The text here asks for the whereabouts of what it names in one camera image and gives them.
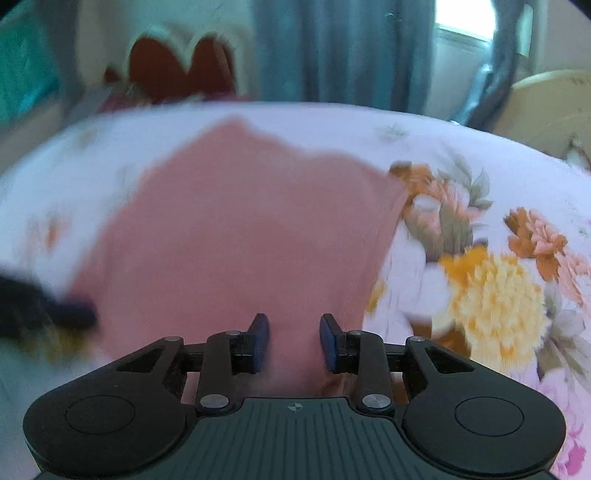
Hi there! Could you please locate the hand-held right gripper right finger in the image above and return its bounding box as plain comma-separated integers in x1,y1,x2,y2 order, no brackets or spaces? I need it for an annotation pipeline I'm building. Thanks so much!
320,314,477,416

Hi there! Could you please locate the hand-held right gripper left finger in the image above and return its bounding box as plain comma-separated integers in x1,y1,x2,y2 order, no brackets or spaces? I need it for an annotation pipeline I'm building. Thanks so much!
117,314,270,416

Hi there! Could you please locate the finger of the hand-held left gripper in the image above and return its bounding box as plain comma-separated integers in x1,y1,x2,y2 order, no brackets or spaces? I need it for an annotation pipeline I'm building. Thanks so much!
44,295,99,331

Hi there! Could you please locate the pink knit sweater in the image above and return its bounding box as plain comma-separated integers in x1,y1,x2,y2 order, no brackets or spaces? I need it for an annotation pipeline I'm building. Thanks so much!
65,117,410,400

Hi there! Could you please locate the floral white bed sheet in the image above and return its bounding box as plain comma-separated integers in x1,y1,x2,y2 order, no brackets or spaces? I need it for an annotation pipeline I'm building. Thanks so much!
0,99,591,480

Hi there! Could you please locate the red heart-shaped headboard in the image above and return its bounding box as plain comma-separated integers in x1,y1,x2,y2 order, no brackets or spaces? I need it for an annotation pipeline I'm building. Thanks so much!
104,25,252,104

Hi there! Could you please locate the blue hanging curtain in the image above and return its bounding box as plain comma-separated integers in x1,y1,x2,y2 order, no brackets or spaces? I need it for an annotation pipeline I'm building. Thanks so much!
252,0,435,114

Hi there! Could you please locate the small patterned cushion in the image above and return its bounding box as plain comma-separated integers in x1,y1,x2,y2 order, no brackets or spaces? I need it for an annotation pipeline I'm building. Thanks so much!
564,134,591,172

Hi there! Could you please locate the cream arched headboard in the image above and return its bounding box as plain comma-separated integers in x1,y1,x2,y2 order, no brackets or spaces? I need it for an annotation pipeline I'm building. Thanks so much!
495,69,591,163

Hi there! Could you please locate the blue tied curtain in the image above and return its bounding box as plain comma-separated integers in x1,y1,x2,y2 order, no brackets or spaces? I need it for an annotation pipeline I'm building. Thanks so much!
459,0,534,131

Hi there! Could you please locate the bright window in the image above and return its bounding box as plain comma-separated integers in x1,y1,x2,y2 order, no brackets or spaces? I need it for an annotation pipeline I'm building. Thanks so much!
436,0,498,52

